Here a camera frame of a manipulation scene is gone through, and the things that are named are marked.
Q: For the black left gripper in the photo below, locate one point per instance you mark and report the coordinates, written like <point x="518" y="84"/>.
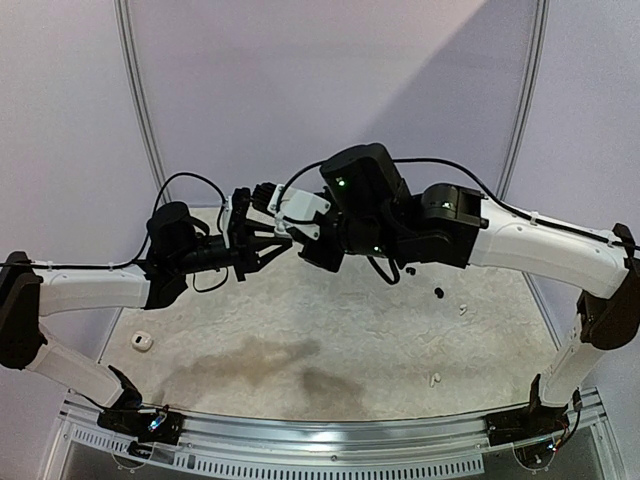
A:
<point x="245" y="253"/>

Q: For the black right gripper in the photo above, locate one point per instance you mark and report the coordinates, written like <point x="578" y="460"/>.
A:
<point x="316" y="252"/>

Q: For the white oval charging case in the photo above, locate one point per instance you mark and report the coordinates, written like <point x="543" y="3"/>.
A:
<point x="280" y="229"/>

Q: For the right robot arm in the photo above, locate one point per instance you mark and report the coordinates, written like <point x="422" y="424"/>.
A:
<point x="366" y="208"/>

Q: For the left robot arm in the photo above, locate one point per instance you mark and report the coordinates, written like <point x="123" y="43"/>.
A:
<point x="180" y="244"/>

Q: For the small white charging case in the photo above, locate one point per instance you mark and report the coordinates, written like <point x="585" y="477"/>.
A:
<point x="141" y="341"/>

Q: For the white earbud near front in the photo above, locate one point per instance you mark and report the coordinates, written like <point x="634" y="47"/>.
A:
<point x="434" y="379"/>

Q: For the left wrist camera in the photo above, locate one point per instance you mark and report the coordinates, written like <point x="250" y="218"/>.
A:
<point x="233" y="215"/>

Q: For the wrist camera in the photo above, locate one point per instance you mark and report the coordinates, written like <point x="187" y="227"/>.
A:
<point x="233" y="215"/>
<point x="301" y="210"/>

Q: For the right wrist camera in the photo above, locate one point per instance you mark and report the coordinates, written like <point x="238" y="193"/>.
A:
<point x="301" y="210"/>

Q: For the aluminium table front rail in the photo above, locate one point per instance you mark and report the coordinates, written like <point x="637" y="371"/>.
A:
<point x="222" y="447"/>

